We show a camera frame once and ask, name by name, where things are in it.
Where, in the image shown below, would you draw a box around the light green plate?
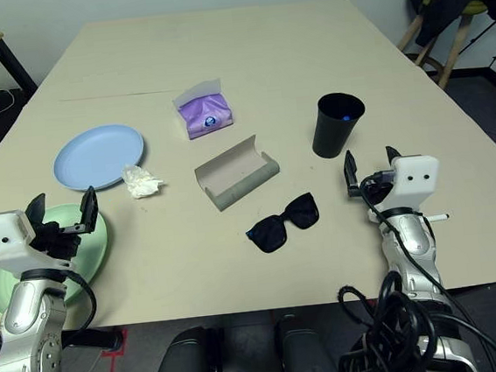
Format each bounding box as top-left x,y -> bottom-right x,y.
0,199 -> 121,314

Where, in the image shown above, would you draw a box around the black table foot bar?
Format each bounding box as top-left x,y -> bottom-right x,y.
61,325 -> 127,356

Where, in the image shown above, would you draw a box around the light blue plate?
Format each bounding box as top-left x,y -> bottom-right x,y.
48,121 -> 150,196

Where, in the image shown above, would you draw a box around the wooden stool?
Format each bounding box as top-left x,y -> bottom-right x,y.
392,0 -> 496,93

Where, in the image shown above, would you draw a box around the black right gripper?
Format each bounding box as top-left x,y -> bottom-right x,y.
341,144 -> 407,208

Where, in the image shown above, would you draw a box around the black cup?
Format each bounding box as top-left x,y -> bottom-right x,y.
307,89 -> 371,160

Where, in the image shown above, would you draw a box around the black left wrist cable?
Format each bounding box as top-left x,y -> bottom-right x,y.
56,266 -> 101,337

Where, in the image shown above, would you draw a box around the black robot right leg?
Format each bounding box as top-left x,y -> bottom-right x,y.
272,308 -> 344,372

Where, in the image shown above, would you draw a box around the black robot left leg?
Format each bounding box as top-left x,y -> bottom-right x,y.
143,322 -> 227,372

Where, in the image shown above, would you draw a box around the purple tissue pack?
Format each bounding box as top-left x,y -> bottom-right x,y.
171,76 -> 238,143

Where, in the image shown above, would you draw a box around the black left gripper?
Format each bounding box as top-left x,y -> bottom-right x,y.
23,185 -> 105,266

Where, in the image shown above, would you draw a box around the black sunglasses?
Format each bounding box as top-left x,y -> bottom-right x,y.
241,191 -> 325,256

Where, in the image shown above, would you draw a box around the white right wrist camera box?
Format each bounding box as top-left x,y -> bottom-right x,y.
370,151 -> 445,217

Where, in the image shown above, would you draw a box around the white tissue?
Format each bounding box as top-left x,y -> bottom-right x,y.
121,160 -> 166,202

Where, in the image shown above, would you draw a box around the black cable bundle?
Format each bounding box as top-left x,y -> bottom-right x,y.
329,264 -> 465,372

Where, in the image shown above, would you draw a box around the grey glasses case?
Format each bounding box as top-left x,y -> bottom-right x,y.
190,132 -> 284,214

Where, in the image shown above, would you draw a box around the yellow-green stool cushion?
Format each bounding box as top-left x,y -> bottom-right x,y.
421,0 -> 490,20

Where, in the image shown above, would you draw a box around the black robot leg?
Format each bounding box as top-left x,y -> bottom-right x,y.
272,308 -> 344,372
143,322 -> 227,372

